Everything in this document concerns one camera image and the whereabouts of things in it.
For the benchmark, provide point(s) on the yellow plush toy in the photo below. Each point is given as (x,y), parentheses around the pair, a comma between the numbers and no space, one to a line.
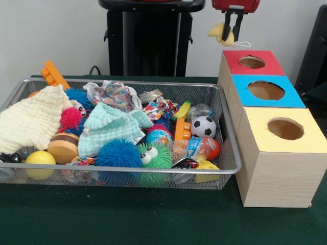
(215,30)

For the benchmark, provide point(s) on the green spiky toy with eyes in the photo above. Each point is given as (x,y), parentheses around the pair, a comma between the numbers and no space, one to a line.
(163,157)

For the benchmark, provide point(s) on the blue spiky ball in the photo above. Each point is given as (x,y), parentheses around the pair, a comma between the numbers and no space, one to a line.
(118,153)
(78,95)

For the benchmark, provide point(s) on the wooden box with three holes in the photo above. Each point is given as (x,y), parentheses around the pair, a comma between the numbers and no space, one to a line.
(281,178)

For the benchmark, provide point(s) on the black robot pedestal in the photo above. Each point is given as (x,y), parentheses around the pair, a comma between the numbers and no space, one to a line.
(153,38)

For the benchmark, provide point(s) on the pink blue fuzzy caterpillar toy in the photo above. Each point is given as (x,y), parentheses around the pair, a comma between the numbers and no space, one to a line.
(70,116)

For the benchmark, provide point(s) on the cream muslin cloth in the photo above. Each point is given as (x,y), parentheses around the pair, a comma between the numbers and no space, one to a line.
(30,120)

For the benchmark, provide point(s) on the dark green side tablecloth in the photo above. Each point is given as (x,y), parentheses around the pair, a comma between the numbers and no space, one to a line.
(318,92)

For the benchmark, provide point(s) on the black stand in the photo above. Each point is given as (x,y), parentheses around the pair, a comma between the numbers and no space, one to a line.
(315,46)

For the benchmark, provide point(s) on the yellow ball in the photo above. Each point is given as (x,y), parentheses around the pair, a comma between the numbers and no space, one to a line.
(40,158)

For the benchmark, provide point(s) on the orange plastic toy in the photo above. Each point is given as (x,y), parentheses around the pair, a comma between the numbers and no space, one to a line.
(51,72)

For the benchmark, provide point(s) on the black white soccer ball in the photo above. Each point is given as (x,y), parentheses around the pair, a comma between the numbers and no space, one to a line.
(203,127)

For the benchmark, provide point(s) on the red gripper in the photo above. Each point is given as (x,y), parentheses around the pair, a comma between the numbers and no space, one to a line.
(237,4)

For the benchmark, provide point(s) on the light blue muslin cloth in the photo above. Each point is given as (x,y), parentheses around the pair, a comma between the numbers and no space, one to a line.
(110,132)

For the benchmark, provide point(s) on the tan brown toy hamburger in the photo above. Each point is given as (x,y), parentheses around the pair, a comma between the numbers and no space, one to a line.
(62,150)

